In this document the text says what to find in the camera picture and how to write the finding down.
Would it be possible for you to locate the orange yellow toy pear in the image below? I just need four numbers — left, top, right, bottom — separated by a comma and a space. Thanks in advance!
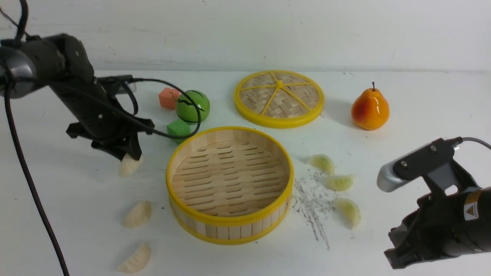
351, 82, 390, 131

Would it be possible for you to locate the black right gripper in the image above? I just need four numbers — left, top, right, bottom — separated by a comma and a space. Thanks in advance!
384, 161, 484, 269

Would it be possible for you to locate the white dumpling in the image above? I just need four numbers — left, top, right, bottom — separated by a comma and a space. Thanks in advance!
117, 242, 152, 274
118, 154, 144, 177
122, 201, 152, 228

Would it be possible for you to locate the black right camera cable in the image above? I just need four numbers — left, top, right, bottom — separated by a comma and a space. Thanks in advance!
460, 137, 491, 150

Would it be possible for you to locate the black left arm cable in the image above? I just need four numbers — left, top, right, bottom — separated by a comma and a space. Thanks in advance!
0, 0, 202, 276

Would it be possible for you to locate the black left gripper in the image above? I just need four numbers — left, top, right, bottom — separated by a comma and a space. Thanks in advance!
66, 111, 155, 161

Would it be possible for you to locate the woven steamer lid yellow rim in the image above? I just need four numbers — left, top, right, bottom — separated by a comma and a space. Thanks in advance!
233, 70, 325, 129

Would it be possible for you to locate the bamboo steamer tray yellow rim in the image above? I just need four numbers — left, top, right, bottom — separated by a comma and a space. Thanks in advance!
165, 127, 295, 245

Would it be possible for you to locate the green foam cube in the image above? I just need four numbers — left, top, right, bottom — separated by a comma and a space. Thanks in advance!
166, 118, 191, 136

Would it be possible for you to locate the green dumpling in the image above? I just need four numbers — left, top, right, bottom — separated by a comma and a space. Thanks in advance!
307, 154, 335, 176
325, 174, 355, 192
333, 198, 362, 229

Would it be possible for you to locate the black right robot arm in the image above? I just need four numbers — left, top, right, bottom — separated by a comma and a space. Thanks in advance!
384, 161, 491, 269

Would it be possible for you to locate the orange foam cube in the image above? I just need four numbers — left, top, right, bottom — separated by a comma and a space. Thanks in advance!
158, 88, 181, 110

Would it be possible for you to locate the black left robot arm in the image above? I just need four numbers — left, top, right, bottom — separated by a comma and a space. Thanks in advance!
1, 34, 154, 161

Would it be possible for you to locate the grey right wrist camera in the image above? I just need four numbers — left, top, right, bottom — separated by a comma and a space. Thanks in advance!
376, 137, 463, 192

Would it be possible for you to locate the green toy watermelon ball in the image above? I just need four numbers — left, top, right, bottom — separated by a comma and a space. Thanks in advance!
176, 90, 211, 125

